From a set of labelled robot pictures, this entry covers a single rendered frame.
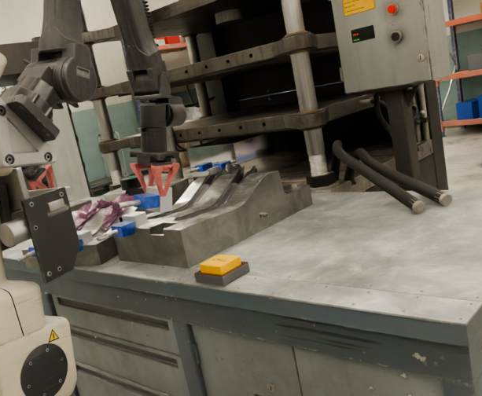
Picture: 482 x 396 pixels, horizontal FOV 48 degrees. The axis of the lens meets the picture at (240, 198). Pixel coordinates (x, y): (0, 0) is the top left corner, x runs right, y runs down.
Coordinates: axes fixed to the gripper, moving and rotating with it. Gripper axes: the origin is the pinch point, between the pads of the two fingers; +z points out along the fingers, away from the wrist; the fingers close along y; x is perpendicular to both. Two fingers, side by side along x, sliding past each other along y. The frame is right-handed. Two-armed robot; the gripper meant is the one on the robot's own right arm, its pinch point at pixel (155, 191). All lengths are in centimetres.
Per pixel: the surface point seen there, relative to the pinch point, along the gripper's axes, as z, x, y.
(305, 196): 6.4, -46.5, -9.5
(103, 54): -91, -461, 672
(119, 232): 10.4, 3.8, 9.1
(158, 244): 12.3, 0.3, -0.9
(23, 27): -125, -339, 696
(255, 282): 13.7, 2.6, -31.7
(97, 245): 15.5, 3.0, 19.3
